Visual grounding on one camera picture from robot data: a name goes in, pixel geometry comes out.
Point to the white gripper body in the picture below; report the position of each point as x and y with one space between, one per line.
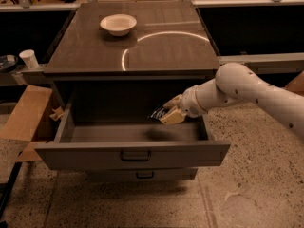
189 104

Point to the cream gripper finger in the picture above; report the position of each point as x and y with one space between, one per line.
174 116
173 102

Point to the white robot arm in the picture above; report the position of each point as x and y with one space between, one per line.
233 83

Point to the grey drawer cabinet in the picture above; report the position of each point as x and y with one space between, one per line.
168 48

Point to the grey lower drawer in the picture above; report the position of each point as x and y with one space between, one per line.
174 174

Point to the open grey top drawer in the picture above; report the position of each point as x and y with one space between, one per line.
102 121

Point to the white bowl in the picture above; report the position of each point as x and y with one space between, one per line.
118 24

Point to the white paper cup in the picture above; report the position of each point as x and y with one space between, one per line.
29 58

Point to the cardboard box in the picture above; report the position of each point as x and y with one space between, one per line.
33 120

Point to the dark round dish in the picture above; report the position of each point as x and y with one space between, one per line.
8 63

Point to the black top drawer handle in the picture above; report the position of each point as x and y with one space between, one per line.
144 156

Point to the black drawer handle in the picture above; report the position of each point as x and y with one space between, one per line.
144 156
145 175

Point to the black lower drawer handle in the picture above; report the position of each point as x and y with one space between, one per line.
145 175

